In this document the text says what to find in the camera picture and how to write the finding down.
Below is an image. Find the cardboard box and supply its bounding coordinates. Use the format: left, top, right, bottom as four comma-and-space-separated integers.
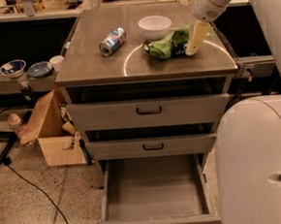
19, 89, 85, 166

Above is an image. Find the bottom grey drawer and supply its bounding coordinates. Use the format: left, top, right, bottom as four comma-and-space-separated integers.
97, 154, 221, 224

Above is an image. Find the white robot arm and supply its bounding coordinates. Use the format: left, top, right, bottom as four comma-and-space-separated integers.
191, 0, 281, 224

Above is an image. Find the blue silver soda can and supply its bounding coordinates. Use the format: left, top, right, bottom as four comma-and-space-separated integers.
99, 27, 127, 56

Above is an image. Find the top grey drawer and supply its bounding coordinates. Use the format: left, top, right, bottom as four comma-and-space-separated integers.
65, 76, 232, 134

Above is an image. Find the black floor cable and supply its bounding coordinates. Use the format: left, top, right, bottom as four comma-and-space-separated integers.
2, 154, 75, 224

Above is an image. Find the grey drawer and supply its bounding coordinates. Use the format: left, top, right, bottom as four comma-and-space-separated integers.
97, 154, 221, 224
85, 123, 216, 161
65, 76, 232, 134

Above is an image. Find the black stand leg left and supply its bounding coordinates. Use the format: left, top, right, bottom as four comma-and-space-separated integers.
0, 131, 17, 166

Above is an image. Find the middle grey drawer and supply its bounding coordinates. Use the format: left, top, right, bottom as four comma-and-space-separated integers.
85, 123, 216, 161

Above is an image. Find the small white cup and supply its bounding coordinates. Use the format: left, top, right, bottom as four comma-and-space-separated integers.
50, 55, 64, 72

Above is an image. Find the grey metal drawer cabinet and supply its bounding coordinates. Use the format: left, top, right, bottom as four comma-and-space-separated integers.
48, 0, 251, 224

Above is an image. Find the green rice chip bag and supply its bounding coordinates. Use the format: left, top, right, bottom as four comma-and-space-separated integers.
140, 22, 215, 62

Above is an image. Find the grey blue bowl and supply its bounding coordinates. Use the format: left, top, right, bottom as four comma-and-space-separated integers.
27, 61, 52, 78

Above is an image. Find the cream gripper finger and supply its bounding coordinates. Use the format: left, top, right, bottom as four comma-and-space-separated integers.
185, 20, 209, 55

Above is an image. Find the white bowl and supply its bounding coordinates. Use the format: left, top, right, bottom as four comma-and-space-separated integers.
139, 16, 172, 40

